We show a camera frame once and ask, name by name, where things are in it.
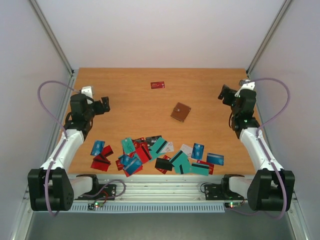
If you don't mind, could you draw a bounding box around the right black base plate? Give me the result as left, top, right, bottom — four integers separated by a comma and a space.
203, 183, 243, 201

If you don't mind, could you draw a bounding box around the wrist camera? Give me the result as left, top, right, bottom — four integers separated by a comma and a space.
80, 86, 94, 98
234, 79, 255, 97

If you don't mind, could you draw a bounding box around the white card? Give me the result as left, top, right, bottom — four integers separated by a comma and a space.
180, 144, 193, 158
161, 141, 174, 153

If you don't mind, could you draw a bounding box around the red card upper left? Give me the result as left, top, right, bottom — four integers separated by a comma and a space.
100, 145, 114, 158

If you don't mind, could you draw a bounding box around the red card black stripe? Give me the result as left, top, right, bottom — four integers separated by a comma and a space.
90, 154, 111, 172
135, 145, 152, 164

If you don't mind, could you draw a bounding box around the blue card far right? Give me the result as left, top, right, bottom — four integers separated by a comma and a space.
206, 152, 224, 166

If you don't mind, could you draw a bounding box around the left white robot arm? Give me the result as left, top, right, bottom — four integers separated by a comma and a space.
27, 93, 110, 213

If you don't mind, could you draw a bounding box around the slotted grey cable duct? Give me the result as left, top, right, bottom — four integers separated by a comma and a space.
70, 202, 225, 214

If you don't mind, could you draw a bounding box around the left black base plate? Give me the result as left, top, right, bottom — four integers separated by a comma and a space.
76, 184, 117, 201

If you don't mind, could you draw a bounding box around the white card centre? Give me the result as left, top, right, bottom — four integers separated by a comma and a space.
161, 141, 174, 153

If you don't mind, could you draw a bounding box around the blue card far left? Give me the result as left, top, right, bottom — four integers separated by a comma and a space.
90, 140, 105, 156

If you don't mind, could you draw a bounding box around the white card right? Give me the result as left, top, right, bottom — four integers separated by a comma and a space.
180, 144, 193, 158

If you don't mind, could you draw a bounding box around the black vip card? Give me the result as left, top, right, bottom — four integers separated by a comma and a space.
145, 135, 162, 148

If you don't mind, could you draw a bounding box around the red card black stripe left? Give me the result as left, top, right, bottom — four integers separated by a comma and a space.
90, 154, 111, 172

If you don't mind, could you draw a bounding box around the brown leather card holder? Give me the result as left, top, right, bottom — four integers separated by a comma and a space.
170, 102, 191, 122

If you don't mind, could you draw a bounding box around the red card bottom right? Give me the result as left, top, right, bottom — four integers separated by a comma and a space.
196, 160, 214, 175

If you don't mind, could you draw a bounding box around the red card black stripe centre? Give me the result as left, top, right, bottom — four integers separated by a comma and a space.
135, 145, 152, 164

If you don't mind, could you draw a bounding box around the teal card black stripe centre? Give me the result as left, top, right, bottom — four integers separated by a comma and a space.
149, 137, 168, 160

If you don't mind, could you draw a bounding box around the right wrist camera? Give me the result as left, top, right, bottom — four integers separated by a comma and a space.
234, 79, 255, 97

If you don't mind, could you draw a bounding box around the teal card black stripe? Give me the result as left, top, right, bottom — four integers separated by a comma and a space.
169, 150, 191, 175
149, 137, 168, 160

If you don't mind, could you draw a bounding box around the teal card upper left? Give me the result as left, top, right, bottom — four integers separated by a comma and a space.
121, 137, 136, 155

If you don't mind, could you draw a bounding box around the blue card lower pile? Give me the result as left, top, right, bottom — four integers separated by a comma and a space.
123, 156, 143, 177

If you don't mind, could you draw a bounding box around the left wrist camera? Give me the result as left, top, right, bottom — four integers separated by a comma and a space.
80, 86, 94, 98

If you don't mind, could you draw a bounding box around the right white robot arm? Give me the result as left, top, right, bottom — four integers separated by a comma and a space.
218, 83, 295, 213

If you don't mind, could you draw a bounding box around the lone red card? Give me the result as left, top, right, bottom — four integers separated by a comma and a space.
150, 81, 165, 89

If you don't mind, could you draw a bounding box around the teal card bottom right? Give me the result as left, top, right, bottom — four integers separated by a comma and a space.
190, 163, 210, 176

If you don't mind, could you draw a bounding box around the black card bottom centre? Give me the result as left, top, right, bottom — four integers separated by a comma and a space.
155, 158, 173, 171

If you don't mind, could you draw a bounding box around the teal card black stripe right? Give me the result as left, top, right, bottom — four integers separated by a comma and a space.
169, 150, 191, 175

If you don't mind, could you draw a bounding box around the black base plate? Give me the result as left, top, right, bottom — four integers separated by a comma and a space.
203, 183, 243, 201
76, 184, 117, 201

